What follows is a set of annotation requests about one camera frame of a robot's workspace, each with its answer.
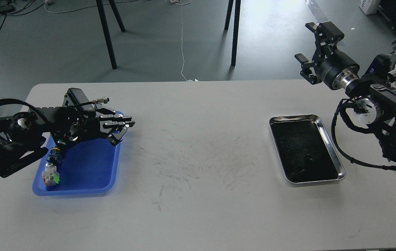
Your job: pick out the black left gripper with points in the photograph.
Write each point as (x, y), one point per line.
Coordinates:
(81, 127)

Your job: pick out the silver metal tray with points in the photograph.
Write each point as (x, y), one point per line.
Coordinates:
(294, 137)

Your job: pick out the blue black switch base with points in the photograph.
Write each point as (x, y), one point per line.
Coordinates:
(55, 156)

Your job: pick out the blue plastic tray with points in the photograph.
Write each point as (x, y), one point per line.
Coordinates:
(88, 168)

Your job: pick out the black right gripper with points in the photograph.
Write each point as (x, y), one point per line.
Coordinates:
(328, 62)

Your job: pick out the white green switch block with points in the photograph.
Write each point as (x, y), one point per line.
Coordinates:
(50, 176)

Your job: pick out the white cardboard box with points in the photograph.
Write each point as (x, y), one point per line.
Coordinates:
(369, 7)

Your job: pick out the black tripod legs right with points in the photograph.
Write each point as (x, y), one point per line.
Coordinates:
(236, 4)

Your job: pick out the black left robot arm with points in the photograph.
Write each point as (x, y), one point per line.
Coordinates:
(28, 136)

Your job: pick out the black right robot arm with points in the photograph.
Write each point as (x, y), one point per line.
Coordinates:
(371, 104)

